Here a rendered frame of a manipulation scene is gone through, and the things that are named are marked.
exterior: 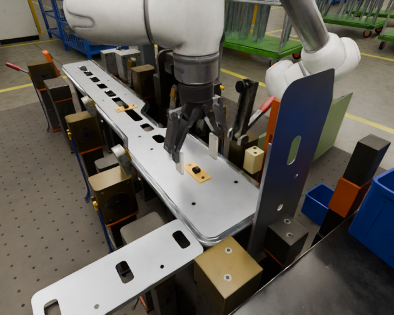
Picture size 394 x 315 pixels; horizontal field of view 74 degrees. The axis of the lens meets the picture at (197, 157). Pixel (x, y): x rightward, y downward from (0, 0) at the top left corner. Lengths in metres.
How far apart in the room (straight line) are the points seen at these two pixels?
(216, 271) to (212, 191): 0.25
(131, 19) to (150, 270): 0.44
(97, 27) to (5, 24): 7.00
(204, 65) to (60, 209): 0.81
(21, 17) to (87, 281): 7.21
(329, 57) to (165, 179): 0.85
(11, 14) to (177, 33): 7.08
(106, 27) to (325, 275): 0.56
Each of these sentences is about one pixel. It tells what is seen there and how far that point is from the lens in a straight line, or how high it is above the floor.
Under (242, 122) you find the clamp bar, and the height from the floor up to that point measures 1.11.
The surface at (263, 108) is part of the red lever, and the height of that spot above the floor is 1.13.
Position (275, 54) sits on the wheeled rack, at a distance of 4.68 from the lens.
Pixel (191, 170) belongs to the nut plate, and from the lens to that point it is 0.69.
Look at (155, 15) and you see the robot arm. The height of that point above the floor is 1.37.
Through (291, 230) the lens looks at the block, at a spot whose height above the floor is 1.08.
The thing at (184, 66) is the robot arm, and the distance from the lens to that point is 0.52.
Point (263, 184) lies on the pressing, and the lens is 0.39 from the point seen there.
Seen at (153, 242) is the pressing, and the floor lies 1.00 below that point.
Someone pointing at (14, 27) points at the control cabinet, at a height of 0.31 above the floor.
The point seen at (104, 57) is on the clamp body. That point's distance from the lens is 1.58.
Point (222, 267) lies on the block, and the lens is 0.45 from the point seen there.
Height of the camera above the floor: 1.44
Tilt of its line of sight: 37 degrees down
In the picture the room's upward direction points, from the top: straight up
